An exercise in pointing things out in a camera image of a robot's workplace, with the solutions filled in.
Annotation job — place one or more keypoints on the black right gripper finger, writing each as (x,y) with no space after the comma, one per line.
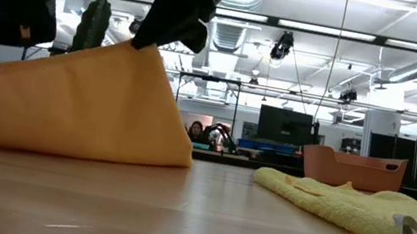
(198,38)
(166,23)

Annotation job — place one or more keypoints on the orange microfiber towel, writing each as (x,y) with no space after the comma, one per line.
(76,111)

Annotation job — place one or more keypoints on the orange plastic basket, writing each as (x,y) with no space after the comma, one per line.
(353,173)

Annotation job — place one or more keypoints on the yellow microfiber towel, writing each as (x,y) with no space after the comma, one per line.
(347,210)

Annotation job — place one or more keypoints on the black background robot arm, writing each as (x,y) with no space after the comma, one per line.
(224,135)

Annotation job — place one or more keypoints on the black ceiling spotlight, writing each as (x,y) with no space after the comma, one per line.
(135,26)
(348,95)
(283,44)

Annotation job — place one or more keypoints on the green cactus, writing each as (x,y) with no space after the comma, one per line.
(93,23)

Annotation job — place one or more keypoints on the black computer monitor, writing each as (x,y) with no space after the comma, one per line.
(284,126)

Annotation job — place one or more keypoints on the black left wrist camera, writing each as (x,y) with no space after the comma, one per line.
(19,17)

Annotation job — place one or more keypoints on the black aluminium table frame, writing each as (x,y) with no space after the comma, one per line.
(335,32)

